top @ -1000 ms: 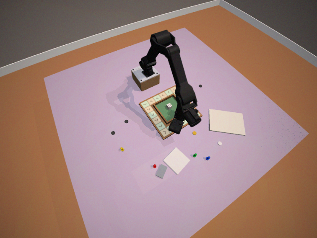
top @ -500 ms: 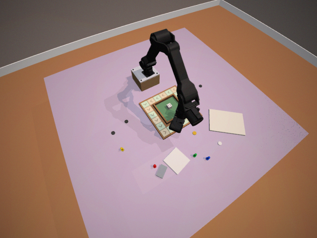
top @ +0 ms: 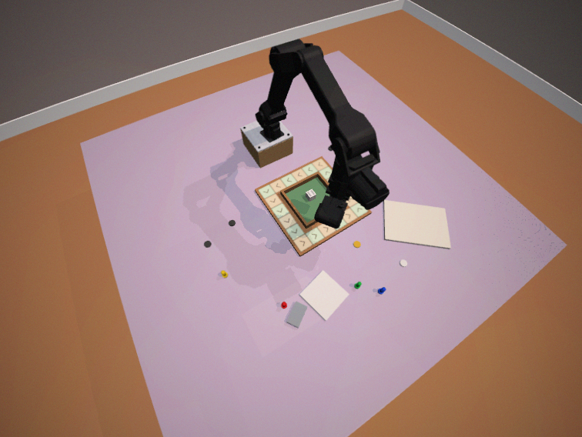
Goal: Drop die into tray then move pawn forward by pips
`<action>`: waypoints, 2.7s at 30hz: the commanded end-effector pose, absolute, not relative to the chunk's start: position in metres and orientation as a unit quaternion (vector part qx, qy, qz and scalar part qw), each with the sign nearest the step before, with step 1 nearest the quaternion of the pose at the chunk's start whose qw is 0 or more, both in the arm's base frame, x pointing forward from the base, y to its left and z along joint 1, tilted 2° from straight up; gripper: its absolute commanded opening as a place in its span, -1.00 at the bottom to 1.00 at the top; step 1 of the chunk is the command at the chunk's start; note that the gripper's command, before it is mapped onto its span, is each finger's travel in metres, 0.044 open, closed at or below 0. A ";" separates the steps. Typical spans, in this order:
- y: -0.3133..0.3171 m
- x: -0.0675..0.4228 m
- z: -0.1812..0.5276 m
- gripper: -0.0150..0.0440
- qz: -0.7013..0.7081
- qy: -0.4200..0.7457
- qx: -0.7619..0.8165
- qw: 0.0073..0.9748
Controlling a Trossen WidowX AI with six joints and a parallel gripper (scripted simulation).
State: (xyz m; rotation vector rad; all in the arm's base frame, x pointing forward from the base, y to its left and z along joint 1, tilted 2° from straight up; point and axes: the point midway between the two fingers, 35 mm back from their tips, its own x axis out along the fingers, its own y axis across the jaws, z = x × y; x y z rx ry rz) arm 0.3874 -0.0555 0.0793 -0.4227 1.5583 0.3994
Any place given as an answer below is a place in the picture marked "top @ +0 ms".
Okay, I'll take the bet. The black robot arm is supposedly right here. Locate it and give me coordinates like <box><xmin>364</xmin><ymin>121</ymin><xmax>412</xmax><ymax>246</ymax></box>
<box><xmin>255</xmin><ymin>38</ymin><xmax>390</xmax><ymax>210</ymax></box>

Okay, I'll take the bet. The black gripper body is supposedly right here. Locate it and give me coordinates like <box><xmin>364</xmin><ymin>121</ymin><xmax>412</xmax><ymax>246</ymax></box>
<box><xmin>314</xmin><ymin>173</ymin><xmax>350</xmax><ymax>229</ymax></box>

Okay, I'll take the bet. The white flat square slab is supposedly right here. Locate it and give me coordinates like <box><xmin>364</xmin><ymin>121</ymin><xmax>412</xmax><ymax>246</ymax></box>
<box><xmin>300</xmin><ymin>271</ymin><xmax>349</xmax><ymax>321</ymax></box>

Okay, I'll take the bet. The white die with black pips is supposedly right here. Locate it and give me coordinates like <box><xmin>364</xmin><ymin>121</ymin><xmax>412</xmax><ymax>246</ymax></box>
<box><xmin>306</xmin><ymin>189</ymin><xmax>316</xmax><ymax>202</ymax></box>

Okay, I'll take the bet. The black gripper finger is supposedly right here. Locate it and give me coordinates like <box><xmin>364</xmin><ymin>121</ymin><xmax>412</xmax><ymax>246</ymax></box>
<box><xmin>322</xmin><ymin>195</ymin><xmax>348</xmax><ymax>211</ymax></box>

